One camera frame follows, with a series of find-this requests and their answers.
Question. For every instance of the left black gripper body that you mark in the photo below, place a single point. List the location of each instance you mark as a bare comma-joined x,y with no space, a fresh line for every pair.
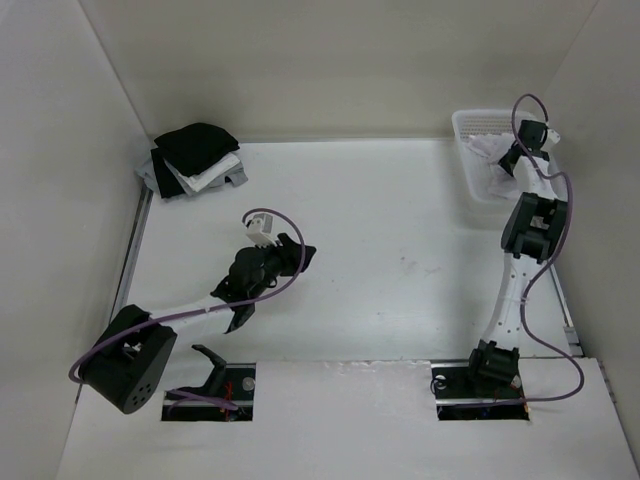
272,257

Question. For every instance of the white tank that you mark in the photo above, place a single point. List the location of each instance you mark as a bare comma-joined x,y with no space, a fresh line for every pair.
198,182
488,179

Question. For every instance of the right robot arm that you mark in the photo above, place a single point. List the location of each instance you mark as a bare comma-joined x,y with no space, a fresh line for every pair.
529,240

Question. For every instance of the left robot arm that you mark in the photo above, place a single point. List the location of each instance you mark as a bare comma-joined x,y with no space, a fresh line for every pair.
128,361

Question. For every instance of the white folded tank top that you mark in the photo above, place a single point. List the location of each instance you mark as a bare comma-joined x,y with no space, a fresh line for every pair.
198,182

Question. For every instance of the lower black folded tank top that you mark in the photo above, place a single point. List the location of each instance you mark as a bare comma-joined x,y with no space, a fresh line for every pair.
168,185

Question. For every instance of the black folded tank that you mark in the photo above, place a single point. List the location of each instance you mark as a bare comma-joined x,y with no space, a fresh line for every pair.
196,147
168,185

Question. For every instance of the grey folded tank top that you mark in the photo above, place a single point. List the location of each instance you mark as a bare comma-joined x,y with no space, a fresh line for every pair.
235,177

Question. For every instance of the white plastic basket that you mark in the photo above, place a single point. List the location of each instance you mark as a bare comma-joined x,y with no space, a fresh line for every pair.
480,122

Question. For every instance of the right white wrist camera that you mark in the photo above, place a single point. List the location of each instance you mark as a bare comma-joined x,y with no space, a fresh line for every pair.
552,139

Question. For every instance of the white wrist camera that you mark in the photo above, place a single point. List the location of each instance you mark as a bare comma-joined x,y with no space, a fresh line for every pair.
552,139
259,230

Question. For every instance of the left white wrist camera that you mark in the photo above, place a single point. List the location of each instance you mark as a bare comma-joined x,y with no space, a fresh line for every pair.
259,230

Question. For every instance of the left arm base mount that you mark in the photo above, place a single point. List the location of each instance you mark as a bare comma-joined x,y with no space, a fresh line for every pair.
226,397

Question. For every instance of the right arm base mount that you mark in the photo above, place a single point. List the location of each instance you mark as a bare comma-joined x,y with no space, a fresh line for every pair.
458,398

